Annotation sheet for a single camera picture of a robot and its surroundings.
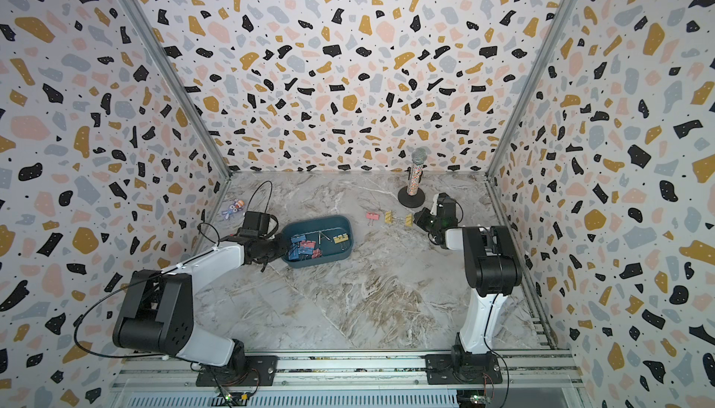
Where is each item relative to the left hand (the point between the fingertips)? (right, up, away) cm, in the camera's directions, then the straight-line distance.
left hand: (290, 245), depth 93 cm
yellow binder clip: (+33, +8, +13) cm, 37 cm away
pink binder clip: (+27, +9, +12) cm, 31 cm away
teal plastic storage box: (+8, +1, +5) cm, 9 cm away
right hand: (+44, +11, +10) cm, 46 cm away
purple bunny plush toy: (-25, +13, +14) cm, 31 cm away
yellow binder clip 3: (+16, +2, +5) cm, 17 cm away
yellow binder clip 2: (+41, +7, +13) cm, 44 cm away
